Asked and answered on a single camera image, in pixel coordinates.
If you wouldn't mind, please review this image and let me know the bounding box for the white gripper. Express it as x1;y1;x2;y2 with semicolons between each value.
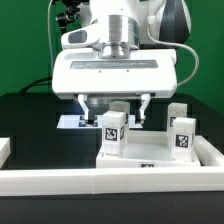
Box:
52;28;177;125

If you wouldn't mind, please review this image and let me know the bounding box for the white square tabletop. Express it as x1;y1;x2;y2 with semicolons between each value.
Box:
96;130;200;168

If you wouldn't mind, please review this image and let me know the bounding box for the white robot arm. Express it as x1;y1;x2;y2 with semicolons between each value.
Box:
52;0;191;123

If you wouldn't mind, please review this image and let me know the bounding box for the white marker base plate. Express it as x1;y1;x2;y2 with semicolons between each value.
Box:
56;114;144;130

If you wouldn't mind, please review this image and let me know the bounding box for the black cable bundle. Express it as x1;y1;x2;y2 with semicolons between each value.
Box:
19;77;54;94

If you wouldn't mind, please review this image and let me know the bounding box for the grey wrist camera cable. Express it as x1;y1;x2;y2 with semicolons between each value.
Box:
146;19;200;88

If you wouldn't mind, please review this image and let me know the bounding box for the white thin cable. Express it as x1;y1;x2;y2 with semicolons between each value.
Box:
47;0;56;79

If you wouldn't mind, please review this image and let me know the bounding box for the white right fence wall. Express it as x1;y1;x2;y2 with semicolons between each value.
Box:
194;136;224;167

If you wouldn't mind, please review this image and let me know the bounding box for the white fence wall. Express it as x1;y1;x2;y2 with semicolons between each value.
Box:
0;167;224;196
0;138;11;169
194;136;224;167

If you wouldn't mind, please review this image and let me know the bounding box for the white left fence wall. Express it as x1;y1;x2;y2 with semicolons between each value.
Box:
0;138;11;169

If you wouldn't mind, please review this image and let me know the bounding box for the white front fence wall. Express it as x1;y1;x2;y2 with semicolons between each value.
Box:
0;167;224;196

